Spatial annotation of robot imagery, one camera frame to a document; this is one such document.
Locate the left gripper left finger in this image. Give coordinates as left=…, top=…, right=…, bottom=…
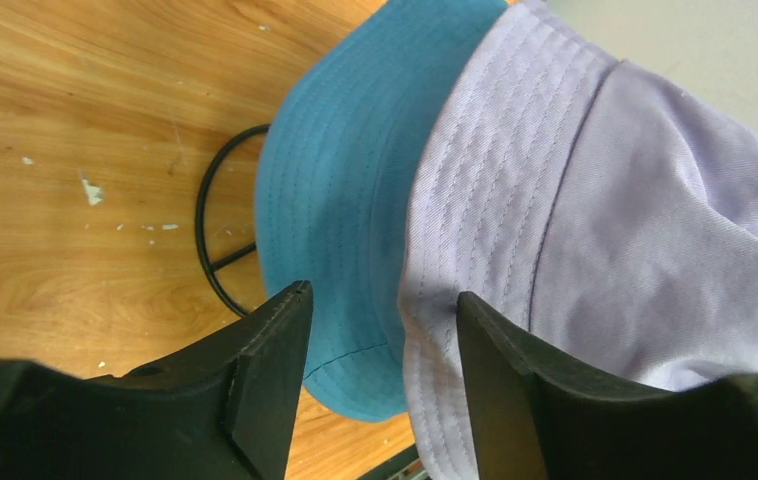
left=0, top=281, right=313, bottom=479

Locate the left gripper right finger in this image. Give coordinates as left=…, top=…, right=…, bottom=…
left=457, top=292, right=758, bottom=479

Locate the purple bucket hat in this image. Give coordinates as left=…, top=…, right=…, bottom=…
left=399, top=1, right=758, bottom=479

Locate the blue bucket hat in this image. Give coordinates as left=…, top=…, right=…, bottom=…
left=254, top=1, right=507, bottom=422

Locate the black wire hat stand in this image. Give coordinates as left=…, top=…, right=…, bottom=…
left=193, top=123, right=270, bottom=318

